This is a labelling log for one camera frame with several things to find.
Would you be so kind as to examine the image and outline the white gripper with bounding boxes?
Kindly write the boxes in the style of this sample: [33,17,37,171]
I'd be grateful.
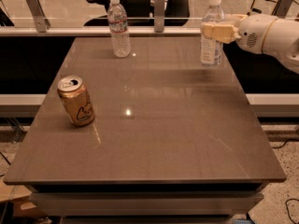
[201,14,278,54]

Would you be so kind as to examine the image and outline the blue label plastic bottle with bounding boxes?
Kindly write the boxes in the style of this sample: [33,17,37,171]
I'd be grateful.
[200,0,224,67]

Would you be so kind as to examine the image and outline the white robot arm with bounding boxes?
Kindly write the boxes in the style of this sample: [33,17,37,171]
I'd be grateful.
[201,14,299,74]

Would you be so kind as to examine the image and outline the clear water bottle red label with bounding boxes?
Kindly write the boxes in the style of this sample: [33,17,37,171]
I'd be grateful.
[107,0,131,58]

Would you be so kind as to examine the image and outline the black office chair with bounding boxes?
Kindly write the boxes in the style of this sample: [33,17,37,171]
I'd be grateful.
[83,0,192,27]

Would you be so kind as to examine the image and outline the grey table with drawers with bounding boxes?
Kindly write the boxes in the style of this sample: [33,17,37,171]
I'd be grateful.
[5,37,286,224]

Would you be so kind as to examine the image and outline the gold soda can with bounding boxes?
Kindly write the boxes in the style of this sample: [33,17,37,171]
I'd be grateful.
[57,76,95,126]

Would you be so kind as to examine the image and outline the cardboard box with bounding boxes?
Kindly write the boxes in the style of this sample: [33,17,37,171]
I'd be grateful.
[0,179,46,218]

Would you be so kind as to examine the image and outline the right metal railing bracket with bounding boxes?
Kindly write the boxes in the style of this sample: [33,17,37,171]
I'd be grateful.
[272,0,294,18]

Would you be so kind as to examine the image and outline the metal railing bracket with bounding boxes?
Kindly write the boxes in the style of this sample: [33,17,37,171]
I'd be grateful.
[272,0,294,18]
[154,0,164,33]
[25,0,50,33]

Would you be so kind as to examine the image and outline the middle metal railing bracket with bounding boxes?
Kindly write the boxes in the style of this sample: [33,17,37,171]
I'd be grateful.
[154,0,164,33]

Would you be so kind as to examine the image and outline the black floor cable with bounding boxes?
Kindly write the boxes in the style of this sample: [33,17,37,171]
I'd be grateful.
[271,137,299,224]

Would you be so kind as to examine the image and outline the left metal railing bracket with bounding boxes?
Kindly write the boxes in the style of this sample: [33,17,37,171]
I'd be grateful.
[25,0,50,33]

